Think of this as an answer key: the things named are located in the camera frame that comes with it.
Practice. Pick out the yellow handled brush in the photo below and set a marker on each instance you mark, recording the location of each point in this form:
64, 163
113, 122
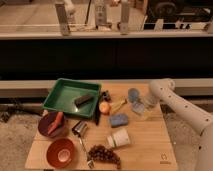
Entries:
115, 106

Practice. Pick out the small dark toy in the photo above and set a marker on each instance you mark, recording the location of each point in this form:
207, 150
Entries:
106, 95

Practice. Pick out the black block in tray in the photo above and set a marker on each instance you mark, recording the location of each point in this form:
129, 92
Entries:
81, 100

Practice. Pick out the purple bowl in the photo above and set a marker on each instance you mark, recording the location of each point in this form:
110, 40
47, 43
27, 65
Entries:
47, 122

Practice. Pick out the red bowl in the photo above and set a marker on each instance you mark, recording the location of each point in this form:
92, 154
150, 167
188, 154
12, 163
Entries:
60, 153

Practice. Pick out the metal measuring cup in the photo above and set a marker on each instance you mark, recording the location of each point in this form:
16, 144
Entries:
79, 130

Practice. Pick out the white cup with green band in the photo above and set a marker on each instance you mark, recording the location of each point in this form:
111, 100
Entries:
118, 138

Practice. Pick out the green plastic tray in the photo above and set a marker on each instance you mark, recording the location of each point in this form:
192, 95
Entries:
66, 91

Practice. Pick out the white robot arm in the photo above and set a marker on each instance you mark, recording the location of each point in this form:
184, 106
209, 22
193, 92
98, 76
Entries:
200, 120

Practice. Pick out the bunch of dark grapes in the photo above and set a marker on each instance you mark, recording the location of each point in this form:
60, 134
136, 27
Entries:
102, 154

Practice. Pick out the light blue towel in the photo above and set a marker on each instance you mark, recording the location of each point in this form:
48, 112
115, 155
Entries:
136, 105

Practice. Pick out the orange carrot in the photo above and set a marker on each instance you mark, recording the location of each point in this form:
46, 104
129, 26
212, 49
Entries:
56, 122

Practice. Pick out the black marker pen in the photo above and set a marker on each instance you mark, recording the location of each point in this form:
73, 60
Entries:
97, 114

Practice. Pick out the orange peach fruit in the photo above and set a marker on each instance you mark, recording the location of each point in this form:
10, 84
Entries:
104, 107

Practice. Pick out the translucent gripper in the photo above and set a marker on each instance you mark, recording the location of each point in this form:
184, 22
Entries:
147, 113

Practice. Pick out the blue sponge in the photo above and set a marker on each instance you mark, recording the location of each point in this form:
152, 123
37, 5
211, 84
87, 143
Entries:
118, 120

